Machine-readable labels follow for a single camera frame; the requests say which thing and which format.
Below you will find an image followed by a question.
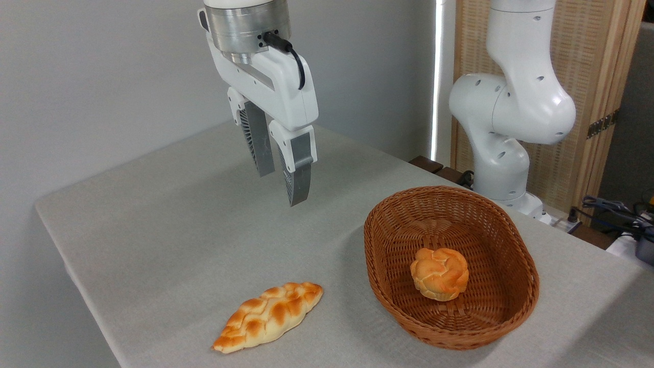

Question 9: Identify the bamboo folding screen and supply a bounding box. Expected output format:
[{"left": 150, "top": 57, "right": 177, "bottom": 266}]
[{"left": 451, "top": 0, "right": 647, "bottom": 225}]

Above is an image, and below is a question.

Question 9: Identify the brown oval wicker basket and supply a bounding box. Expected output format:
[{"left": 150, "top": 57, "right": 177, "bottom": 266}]
[{"left": 364, "top": 186, "right": 540, "bottom": 351}]

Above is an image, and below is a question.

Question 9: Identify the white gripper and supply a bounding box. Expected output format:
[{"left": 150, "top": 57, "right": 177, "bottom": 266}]
[{"left": 206, "top": 33, "right": 319, "bottom": 207}]

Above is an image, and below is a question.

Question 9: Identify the blue cable bundle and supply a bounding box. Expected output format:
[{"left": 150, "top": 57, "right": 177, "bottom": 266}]
[{"left": 581, "top": 196, "right": 654, "bottom": 241}]

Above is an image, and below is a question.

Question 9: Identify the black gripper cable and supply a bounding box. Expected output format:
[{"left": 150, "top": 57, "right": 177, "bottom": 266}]
[{"left": 263, "top": 32, "right": 306, "bottom": 90}]

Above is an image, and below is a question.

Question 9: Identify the long braided bread loaf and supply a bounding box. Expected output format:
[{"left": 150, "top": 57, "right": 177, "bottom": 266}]
[{"left": 213, "top": 282, "right": 324, "bottom": 354}]

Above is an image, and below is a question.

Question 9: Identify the dark brown wooden block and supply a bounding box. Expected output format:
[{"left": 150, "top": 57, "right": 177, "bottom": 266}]
[
  {"left": 409, "top": 156, "right": 444, "bottom": 174},
  {"left": 434, "top": 167, "right": 473, "bottom": 187}
]

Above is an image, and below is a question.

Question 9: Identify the grey tablecloth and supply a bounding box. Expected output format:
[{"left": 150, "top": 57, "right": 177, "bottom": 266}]
[{"left": 35, "top": 120, "right": 654, "bottom": 368}]

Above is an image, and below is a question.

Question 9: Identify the metal screen hinge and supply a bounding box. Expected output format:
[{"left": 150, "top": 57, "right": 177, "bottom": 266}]
[{"left": 587, "top": 109, "right": 620, "bottom": 140}]

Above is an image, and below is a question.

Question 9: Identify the round golden bread bun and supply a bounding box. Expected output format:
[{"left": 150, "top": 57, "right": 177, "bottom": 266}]
[{"left": 410, "top": 248, "right": 470, "bottom": 302}]

